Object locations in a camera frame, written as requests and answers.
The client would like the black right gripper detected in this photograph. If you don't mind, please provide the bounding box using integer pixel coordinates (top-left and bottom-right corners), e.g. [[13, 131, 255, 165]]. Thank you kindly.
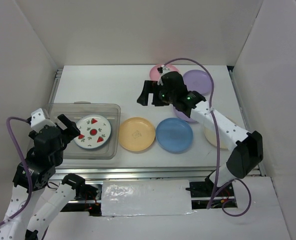
[[136, 80, 175, 107]]

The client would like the watermelon pattern white plate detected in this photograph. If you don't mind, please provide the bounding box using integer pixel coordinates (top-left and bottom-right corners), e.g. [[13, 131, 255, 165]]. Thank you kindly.
[[74, 114, 112, 150]]

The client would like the yellow plate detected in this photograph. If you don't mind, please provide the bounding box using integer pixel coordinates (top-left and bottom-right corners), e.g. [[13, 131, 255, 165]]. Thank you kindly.
[[118, 117, 155, 152]]

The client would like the blue plate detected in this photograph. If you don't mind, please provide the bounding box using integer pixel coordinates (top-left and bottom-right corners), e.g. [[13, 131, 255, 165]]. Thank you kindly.
[[156, 118, 193, 154]]

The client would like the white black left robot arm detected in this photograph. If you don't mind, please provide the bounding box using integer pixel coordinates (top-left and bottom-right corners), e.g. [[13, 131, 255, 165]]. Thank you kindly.
[[0, 110, 87, 240]]

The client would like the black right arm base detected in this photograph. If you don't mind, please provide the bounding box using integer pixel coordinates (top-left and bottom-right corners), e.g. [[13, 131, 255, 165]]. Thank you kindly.
[[185, 174, 236, 201]]

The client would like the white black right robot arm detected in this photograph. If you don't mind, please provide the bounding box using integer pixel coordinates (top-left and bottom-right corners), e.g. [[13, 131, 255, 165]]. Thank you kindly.
[[137, 71, 263, 196]]

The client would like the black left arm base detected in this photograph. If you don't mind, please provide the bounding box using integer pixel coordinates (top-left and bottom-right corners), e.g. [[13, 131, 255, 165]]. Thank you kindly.
[[61, 184, 102, 217]]

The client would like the clear plastic bin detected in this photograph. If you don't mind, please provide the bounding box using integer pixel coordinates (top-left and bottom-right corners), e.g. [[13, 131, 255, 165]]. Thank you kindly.
[[41, 103, 121, 160]]

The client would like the pink plate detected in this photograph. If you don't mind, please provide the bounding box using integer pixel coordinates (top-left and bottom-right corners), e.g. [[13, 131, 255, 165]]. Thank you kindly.
[[149, 64, 179, 81]]

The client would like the purple plate near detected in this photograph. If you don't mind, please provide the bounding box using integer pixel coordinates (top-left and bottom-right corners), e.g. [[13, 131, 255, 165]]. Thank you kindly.
[[173, 108, 196, 123]]

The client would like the purple plate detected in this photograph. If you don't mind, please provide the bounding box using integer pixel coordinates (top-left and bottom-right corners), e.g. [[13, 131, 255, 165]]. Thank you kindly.
[[183, 69, 212, 96], [173, 108, 196, 123]]

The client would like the purple plate far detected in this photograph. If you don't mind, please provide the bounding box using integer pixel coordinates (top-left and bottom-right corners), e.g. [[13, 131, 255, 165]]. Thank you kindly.
[[183, 69, 212, 96]]

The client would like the cream plate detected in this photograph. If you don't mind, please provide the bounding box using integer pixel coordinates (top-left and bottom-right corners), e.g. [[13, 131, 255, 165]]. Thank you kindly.
[[204, 127, 228, 150]]

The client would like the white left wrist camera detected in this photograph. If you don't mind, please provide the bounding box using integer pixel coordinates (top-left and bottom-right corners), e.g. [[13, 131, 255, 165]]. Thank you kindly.
[[30, 108, 56, 132]]

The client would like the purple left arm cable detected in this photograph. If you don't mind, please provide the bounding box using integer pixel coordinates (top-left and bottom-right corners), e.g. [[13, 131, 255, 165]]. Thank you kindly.
[[0, 116, 51, 240]]

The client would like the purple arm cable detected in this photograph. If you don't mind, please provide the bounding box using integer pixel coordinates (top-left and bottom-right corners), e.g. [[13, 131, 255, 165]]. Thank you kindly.
[[157, 57, 252, 217], [0, 116, 51, 240]]

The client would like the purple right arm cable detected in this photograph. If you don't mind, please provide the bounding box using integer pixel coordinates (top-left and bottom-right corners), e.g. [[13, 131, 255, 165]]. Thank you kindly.
[[157, 57, 252, 217]]

